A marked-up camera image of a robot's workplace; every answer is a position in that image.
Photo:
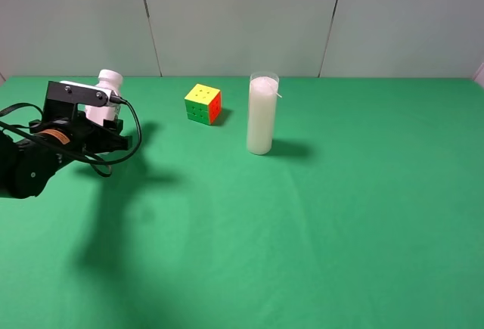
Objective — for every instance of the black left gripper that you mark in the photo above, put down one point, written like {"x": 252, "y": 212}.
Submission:
{"x": 75, "y": 134}

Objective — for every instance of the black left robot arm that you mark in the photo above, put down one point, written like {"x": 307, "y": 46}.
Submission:
{"x": 26, "y": 166}

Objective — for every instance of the colourful puzzle cube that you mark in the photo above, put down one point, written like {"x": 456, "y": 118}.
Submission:
{"x": 203, "y": 104}

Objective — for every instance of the tall white candle in glass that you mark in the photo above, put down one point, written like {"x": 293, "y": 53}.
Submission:
{"x": 263, "y": 97}

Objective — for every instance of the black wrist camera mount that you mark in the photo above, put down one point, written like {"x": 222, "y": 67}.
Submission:
{"x": 62, "y": 99}

